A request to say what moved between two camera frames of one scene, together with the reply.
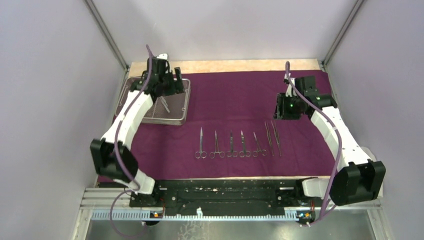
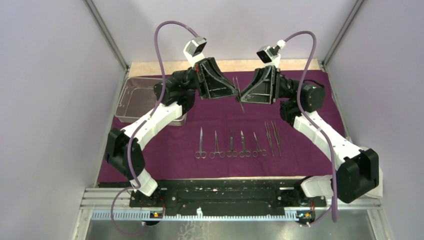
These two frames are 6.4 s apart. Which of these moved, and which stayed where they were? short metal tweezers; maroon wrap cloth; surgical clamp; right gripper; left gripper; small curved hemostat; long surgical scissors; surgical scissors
Moved: short metal tweezers; right gripper; left gripper
Stayed: small curved hemostat; long surgical scissors; maroon wrap cloth; surgical scissors; surgical clamp
